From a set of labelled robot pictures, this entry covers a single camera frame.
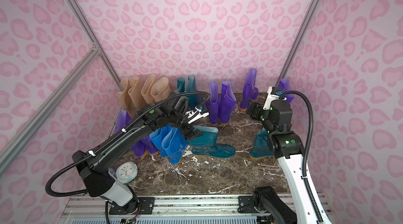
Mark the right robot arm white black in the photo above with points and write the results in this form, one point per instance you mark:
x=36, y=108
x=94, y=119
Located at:
x=289, y=151

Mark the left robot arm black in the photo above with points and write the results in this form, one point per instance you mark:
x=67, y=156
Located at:
x=94, y=166

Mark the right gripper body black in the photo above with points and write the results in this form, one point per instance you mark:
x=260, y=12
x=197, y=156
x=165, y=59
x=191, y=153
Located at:
x=253, y=111

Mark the beige boot with paper stuffing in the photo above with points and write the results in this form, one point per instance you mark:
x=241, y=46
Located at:
x=161, y=89

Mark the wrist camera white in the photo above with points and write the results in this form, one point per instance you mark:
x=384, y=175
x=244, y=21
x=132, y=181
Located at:
x=273, y=94
x=195, y=114

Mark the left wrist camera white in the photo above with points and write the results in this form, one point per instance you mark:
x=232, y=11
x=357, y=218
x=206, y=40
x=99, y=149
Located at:
x=195, y=114

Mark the purple boot shaft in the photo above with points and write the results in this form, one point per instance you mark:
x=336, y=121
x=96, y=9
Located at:
x=227, y=102

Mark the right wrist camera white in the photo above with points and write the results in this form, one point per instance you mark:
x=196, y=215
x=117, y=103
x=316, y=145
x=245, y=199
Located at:
x=273, y=94

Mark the aluminium frame post right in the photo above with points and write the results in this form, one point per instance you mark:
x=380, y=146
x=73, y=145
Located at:
x=308, y=17

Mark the aluminium frame post left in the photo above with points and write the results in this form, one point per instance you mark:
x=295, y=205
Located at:
x=88, y=30

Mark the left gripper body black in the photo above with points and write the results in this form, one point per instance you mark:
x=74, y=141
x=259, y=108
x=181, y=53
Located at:
x=191, y=129

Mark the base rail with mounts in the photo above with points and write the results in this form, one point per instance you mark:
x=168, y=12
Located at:
x=169, y=209

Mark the mint alarm clock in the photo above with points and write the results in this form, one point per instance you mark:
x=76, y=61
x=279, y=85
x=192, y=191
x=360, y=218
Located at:
x=126, y=172

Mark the aluminium frame post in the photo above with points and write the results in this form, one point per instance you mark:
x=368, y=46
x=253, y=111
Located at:
x=308, y=17
x=88, y=30

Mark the blue boot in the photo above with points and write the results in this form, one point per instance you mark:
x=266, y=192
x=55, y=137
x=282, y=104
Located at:
x=174, y=145
x=157, y=137

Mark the aluminium diagonal brace left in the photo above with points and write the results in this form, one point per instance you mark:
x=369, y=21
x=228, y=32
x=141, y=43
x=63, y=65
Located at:
x=21, y=139

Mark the beige boot pair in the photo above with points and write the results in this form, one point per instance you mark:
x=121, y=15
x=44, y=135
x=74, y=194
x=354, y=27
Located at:
x=135, y=92
x=125, y=99

